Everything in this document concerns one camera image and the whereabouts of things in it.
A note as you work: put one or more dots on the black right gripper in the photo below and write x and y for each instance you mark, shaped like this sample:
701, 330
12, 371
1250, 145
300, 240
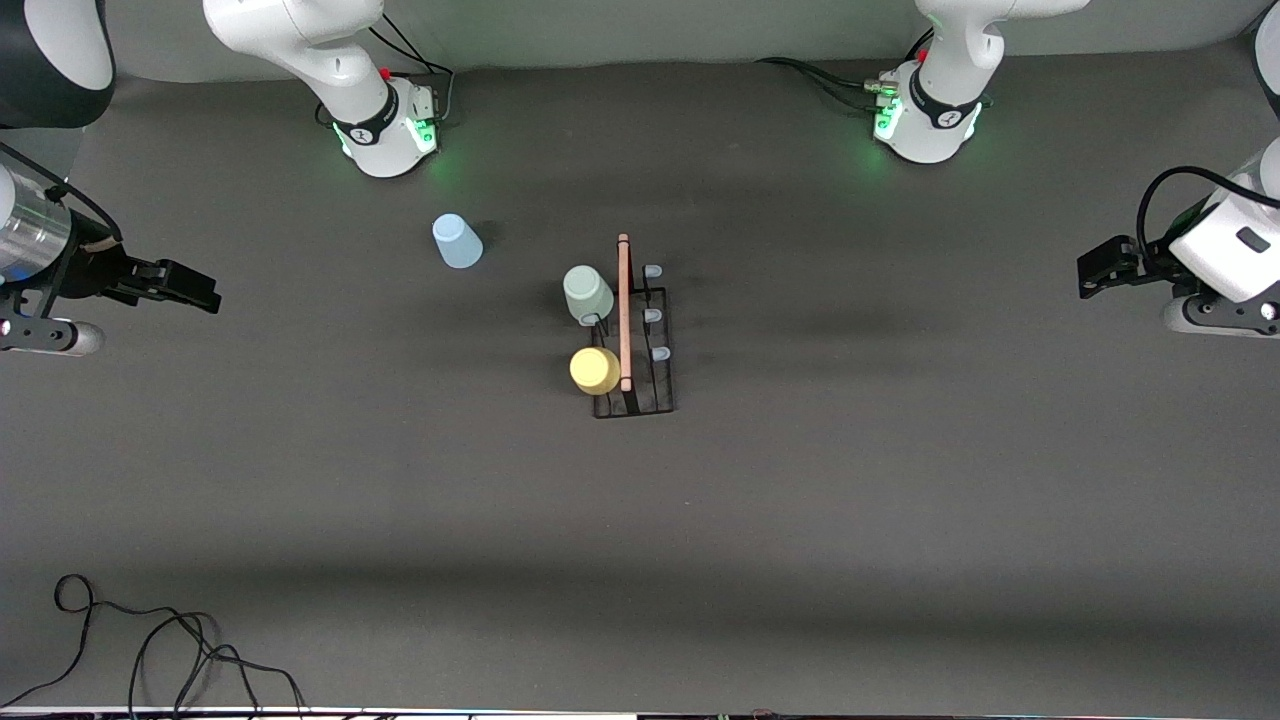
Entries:
97, 271

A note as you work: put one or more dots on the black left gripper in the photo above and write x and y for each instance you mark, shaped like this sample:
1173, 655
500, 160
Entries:
1143, 259

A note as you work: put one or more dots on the pale green plastic cup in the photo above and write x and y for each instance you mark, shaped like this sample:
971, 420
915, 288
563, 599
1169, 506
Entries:
588, 292

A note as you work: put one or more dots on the yellow plastic cup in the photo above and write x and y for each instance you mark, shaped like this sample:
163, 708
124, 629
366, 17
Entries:
595, 372

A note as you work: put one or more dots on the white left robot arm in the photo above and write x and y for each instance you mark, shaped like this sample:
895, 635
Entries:
940, 110

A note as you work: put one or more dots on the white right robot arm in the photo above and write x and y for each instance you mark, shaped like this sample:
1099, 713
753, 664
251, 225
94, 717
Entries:
330, 60

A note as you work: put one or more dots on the light blue plastic cup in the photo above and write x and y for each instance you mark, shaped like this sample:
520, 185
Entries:
458, 242

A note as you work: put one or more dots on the dark grey table cover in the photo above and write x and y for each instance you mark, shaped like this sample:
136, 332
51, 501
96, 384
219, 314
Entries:
800, 600

